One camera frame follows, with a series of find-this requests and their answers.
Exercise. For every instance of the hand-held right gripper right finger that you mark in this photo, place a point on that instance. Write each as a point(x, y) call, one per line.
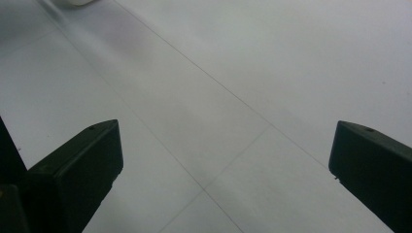
point(375, 168)

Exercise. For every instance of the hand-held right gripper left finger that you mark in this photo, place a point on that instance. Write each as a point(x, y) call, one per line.
point(76, 174)

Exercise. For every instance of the white plastic storage bin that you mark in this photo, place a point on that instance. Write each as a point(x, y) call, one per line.
point(76, 2)

